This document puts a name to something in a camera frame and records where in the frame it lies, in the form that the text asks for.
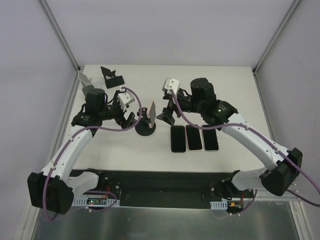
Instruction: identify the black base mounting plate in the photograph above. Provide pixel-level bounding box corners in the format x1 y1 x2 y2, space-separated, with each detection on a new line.
72 169 261 208

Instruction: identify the black phone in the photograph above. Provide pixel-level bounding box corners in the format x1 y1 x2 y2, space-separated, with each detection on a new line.
170 125 187 153

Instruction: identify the black round-base phone mount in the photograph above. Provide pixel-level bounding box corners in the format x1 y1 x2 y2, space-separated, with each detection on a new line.
135 107 156 137

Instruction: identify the aluminium frame post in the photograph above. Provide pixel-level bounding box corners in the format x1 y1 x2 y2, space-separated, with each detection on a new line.
251 0 303 75
38 0 81 71

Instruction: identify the white cable duct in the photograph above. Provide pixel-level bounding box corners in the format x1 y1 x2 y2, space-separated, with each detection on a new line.
71 196 120 208
210 200 228 211

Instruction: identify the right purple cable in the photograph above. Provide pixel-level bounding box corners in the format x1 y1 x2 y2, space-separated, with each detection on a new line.
170 89 320 221

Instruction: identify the clear-cased phone on table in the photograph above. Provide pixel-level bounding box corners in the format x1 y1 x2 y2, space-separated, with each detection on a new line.
202 129 219 152

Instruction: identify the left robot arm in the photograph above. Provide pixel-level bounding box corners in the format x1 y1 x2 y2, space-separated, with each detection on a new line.
27 86 141 215

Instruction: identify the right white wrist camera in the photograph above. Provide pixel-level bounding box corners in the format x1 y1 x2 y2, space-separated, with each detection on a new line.
162 78 180 95

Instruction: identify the silver folding phone stand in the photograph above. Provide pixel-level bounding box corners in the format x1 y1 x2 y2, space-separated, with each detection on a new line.
77 71 103 89

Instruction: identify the left white cable duct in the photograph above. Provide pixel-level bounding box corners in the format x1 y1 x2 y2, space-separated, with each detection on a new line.
71 196 120 208

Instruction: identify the left aluminium frame post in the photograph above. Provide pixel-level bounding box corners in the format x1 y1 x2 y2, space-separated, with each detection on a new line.
38 0 81 71

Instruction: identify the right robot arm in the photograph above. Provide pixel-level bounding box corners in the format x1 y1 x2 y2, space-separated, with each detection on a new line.
157 78 303 199

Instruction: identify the right aluminium frame post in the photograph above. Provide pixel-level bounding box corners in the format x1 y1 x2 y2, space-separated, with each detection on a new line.
251 0 303 75

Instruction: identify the white-cased phone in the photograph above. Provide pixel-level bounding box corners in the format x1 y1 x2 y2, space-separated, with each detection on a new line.
185 125 203 151

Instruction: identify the right white cable duct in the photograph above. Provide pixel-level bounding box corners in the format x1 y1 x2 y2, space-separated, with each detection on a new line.
210 200 228 211

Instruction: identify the pink-cased phone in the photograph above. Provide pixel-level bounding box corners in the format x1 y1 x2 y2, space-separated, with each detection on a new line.
146 100 157 128

